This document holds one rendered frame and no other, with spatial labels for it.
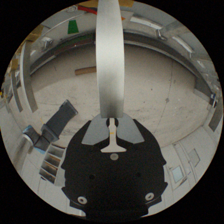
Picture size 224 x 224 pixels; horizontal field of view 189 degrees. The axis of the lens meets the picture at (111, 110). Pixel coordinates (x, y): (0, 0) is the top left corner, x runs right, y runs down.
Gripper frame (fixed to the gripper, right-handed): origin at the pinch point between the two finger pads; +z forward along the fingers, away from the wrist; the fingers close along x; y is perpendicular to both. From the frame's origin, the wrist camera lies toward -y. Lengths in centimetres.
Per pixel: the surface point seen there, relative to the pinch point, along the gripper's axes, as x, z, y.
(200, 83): 238, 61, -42
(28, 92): -23.6, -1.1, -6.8
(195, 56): 44, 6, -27
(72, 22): -10.0, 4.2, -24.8
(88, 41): -7.2, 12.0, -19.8
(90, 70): -24, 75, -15
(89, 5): -4.0, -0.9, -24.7
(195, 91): 225, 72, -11
